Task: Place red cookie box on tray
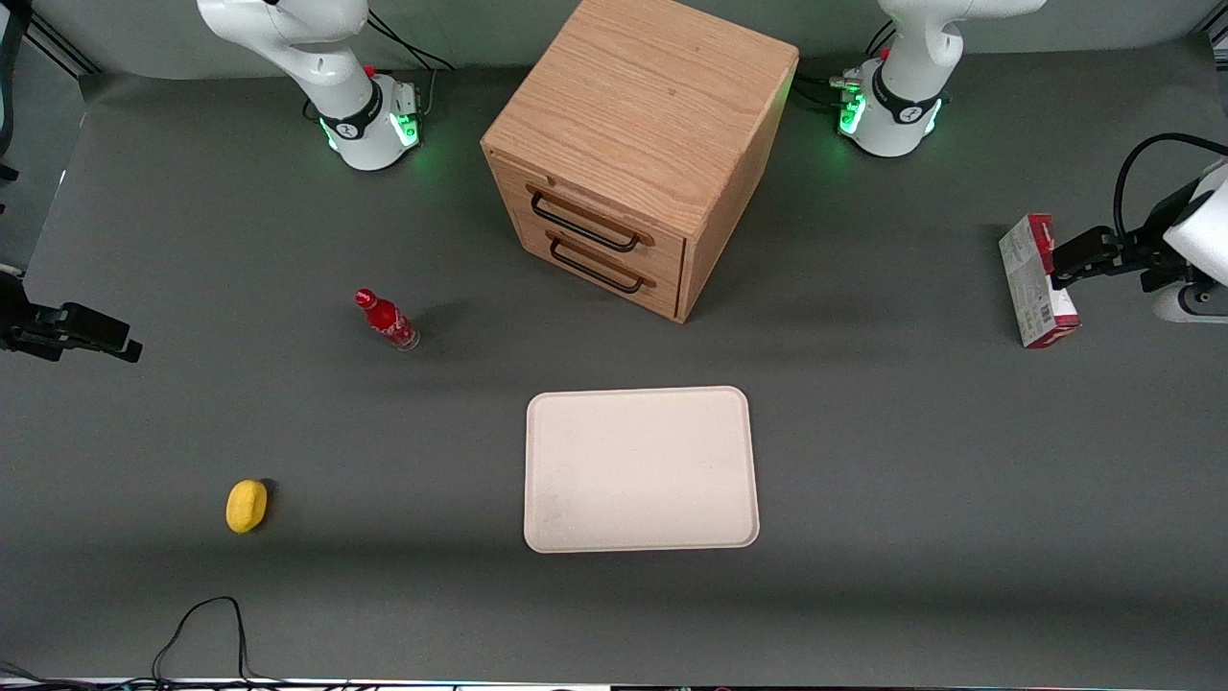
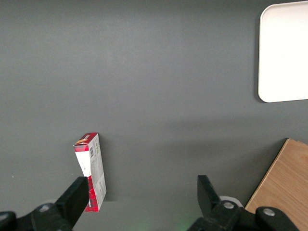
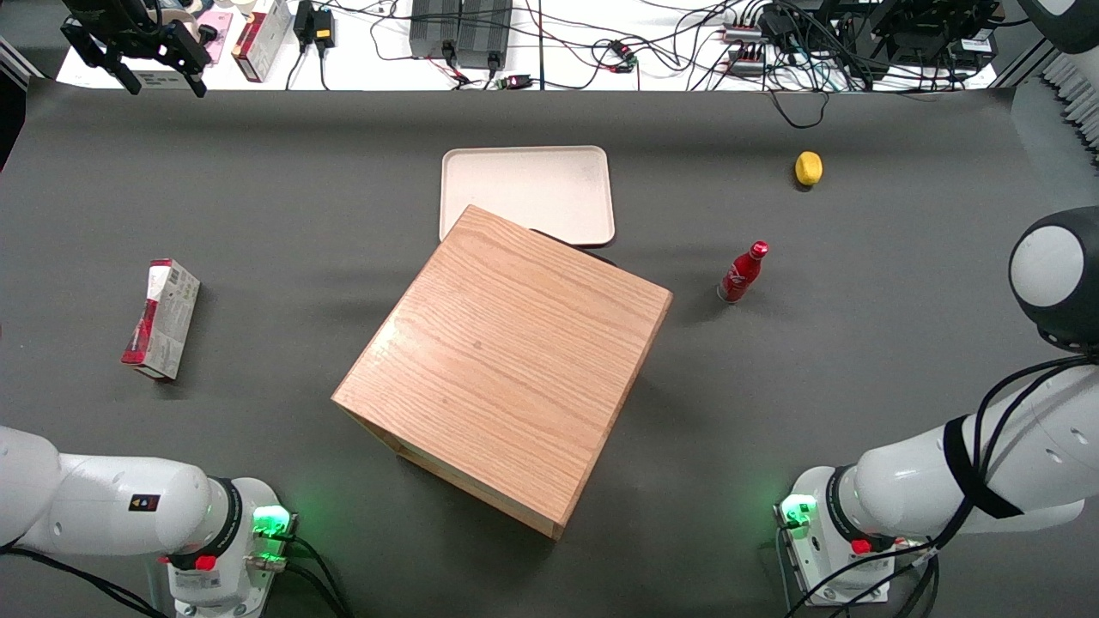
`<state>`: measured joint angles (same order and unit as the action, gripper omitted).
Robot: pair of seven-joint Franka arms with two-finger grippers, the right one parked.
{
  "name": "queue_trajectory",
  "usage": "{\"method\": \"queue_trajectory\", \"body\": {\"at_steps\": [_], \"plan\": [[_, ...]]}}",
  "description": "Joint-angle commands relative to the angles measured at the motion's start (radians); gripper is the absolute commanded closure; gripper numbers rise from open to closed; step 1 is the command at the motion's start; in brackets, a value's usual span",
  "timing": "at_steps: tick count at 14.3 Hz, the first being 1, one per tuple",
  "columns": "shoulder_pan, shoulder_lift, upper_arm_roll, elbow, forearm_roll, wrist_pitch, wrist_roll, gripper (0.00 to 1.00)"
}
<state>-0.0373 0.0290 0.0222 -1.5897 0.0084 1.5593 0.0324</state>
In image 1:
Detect wooden drawer front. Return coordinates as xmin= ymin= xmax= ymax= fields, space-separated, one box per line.
xmin=499 ymin=161 xmax=688 ymax=281
xmin=513 ymin=216 xmax=685 ymax=322

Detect black hanging strap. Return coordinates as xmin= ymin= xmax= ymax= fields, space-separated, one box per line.
xmin=0 ymin=0 xmax=32 ymax=185

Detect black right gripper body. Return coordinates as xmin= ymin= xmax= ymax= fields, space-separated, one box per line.
xmin=0 ymin=274 xmax=70 ymax=362

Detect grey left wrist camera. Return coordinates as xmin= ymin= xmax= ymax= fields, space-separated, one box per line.
xmin=1151 ymin=281 xmax=1228 ymax=324

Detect wooden drawer cabinet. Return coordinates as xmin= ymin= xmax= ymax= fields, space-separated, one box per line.
xmin=480 ymin=0 xmax=800 ymax=324

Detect black frame rail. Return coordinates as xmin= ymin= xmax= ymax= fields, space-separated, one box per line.
xmin=24 ymin=14 xmax=102 ymax=78

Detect beige plastic tray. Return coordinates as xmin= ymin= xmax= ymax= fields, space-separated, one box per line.
xmin=524 ymin=386 xmax=761 ymax=555

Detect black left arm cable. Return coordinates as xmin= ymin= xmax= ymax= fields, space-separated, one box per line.
xmin=1113 ymin=132 xmax=1228 ymax=241

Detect black right base cables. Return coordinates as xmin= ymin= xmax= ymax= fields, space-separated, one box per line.
xmin=367 ymin=10 xmax=455 ymax=76

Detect red cola bottle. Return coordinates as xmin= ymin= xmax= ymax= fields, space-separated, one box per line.
xmin=354 ymin=287 xmax=421 ymax=352

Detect red cookie box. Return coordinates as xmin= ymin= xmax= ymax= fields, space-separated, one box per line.
xmin=999 ymin=213 xmax=1082 ymax=348

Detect yellow lemon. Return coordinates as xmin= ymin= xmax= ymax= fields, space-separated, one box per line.
xmin=225 ymin=479 xmax=270 ymax=535

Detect black drawer handle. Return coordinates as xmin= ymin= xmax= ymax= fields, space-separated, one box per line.
xmin=530 ymin=190 xmax=642 ymax=253
xmin=549 ymin=237 xmax=646 ymax=295

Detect black left base cables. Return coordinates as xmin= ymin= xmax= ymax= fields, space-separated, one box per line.
xmin=794 ymin=21 xmax=898 ymax=108

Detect black looped table cable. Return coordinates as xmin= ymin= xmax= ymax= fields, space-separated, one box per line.
xmin=152 ymin=596 xmax=289 ymax=686

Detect black base cables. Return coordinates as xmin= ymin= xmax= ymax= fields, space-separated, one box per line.
xmin=367 ymin=10 xmax=455 ymax=76
xmin=794 ymin=21 xmax=898 ymax=108

